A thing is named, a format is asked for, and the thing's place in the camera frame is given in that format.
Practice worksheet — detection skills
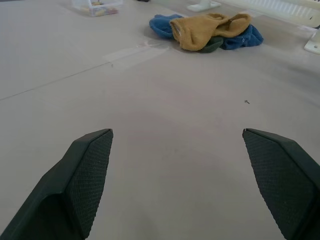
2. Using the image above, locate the dark green sock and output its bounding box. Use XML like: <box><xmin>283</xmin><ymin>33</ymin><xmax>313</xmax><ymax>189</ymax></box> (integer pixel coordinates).
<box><xmin>198</xmin><ymin>36</ymin><xmax>225</xmax><ymax>54</ymax></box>

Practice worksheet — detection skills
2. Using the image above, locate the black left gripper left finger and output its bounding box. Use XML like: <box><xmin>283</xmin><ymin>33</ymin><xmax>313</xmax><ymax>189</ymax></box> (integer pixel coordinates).
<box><xmin>0</xmin><ymin>128</ymin><xmax>114</xmax><ymax>240</ymax></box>

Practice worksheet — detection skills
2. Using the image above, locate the mustard yellow sock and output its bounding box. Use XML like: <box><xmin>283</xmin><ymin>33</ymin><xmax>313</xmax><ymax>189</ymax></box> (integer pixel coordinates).
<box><xmin>169</xmin><ymin>12</ymin><xmax>252</xmax><ymax>52</ymax></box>

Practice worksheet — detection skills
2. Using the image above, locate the blue sock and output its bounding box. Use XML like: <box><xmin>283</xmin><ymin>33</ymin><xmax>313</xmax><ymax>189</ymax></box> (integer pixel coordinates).
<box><xmin>149</xmin><ymin>13</ymin><xmax>185</xmax><ymax>40</ymax></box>
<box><xmin>219</xmin><ymin>24</ymin><xmax>265</xmax><ymax>51</ymax></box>

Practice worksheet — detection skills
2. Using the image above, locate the white bin lid piece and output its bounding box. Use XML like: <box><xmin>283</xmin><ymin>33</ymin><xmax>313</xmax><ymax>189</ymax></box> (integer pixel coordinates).
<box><xmin>303</xmin><ymin>31</ymin><xmax>320</xmax><ymax>54</ymax></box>

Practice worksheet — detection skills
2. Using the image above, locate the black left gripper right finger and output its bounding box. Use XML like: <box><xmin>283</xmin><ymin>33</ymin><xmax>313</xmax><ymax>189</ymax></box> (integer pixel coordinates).
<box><xmin>241</xmin><ymin>128</ymin><xmax>320</xmax><ymax>240</ymax></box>

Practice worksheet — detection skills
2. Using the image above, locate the white plastic bin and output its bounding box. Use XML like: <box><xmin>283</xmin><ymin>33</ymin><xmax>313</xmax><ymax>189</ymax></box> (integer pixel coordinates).
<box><xmin>217</xmin><ymin>0</ymin><xmax>320</xmax><ymax>29</ymax></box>

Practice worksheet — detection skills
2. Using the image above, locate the clear plastic box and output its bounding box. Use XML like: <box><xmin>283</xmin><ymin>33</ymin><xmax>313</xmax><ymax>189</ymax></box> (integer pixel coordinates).
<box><xmin>71</xmin><ymin>0</ymin><xmax>124</xmax><ymax>18</ymax></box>

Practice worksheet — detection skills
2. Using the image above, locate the clear tape strip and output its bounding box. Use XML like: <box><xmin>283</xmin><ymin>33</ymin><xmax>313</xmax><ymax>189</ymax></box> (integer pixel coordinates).
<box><xmin>103</xmin><ymin>40</ymin><xmax>169</xmax><ymax>70</ymax></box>

